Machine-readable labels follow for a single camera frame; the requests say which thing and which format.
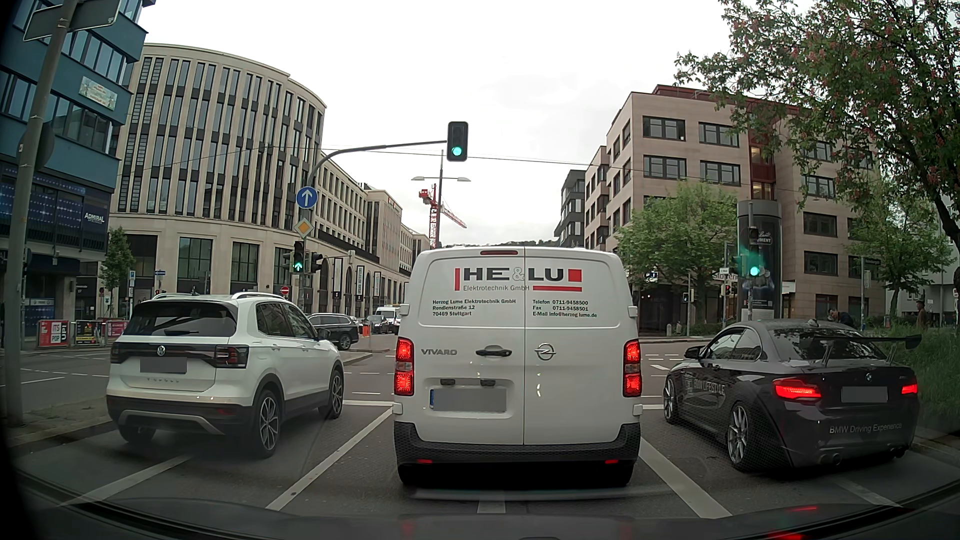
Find red construction crane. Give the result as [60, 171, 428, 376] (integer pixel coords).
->
[418, 184, 468, 249]

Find street lamp with two arms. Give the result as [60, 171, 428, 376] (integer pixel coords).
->
[411, 150, 472, 250]

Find white van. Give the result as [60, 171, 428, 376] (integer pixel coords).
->
[392, 246, 645, 489]

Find dark grey building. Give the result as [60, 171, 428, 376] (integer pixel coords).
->
[553, 169, 588, 249]

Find dark parked car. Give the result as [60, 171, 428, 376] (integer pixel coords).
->
[306, 312, 361, 351]

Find grey asphalt road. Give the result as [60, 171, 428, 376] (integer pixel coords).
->
[0, 333, 960, 520]

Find beige block building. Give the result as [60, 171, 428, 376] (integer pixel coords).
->
[583, 84, 890, 331]

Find car's own bonnet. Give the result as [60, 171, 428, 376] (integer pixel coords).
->
[15, 468, 960, 540]

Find dark advertising column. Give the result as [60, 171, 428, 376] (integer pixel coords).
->
[736, 198, 783, 322]

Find white suv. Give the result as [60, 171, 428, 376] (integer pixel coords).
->
[105, 291, 346, 459]

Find curved beige office building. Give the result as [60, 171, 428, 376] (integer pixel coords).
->
[107, 42, 432, 320]

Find road markings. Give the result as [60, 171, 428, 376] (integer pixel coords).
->
[0, 341, 901, 520]

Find dark grey coupe with spoiler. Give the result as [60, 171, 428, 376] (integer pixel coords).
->
[662, 319, 923, 474]

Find small green tree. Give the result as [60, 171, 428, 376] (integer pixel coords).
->
[99, 227, 137, 318]

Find red site barrier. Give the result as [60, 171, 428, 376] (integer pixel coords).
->
[37, 318, 129, 349]

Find tree with pink blossoms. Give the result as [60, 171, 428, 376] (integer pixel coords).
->
[675, 0, 960, 249]

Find blue glass-fronted building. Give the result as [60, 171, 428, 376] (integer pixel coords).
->
[0, 0, 157, 339]

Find paved pavement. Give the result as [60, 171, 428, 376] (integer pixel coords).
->
[0, 396, 114, 450]

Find grey pole with sign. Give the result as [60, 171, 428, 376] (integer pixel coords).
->
[2, 0, 123, 427]

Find grass verge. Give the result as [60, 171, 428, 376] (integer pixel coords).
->
[870, 324, 960, 436]

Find overhead wires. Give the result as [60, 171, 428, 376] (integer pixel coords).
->
[120, 142, 751, 175]

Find traffic light on post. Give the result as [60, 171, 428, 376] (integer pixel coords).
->
[731, 223, 766, 322]

